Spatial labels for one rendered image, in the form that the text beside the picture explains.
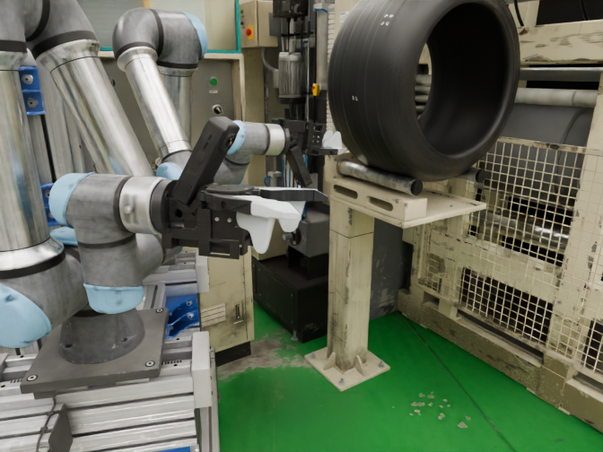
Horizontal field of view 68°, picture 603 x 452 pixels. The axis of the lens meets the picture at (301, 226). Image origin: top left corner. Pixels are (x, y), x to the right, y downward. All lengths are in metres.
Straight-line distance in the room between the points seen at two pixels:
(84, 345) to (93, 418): 0.16
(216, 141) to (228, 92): 1.22
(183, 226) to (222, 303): 1.33
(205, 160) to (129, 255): 0.19
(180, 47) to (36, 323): 0.78
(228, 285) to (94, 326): 1.05
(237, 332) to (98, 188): 1.44
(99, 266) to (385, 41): 0.86
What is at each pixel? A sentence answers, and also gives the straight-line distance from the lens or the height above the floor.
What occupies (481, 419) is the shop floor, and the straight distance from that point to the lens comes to 1.91.
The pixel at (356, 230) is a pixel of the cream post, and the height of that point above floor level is 0.65.
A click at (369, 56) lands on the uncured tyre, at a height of 1.24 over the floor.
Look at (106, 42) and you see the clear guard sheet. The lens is 1.61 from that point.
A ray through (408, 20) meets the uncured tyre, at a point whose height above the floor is 1.33.
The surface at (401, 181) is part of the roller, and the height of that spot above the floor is 0.91.
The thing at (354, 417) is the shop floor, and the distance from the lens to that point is 1.81.
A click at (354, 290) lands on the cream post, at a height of 0.39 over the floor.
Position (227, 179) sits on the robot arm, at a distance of 1.09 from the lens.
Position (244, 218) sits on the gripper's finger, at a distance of 0.51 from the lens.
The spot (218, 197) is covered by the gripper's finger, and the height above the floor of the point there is 1.08.
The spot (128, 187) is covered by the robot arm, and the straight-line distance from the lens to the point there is 0.60.
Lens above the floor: 1.21
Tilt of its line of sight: 19 degrees down
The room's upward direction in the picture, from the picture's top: straight up
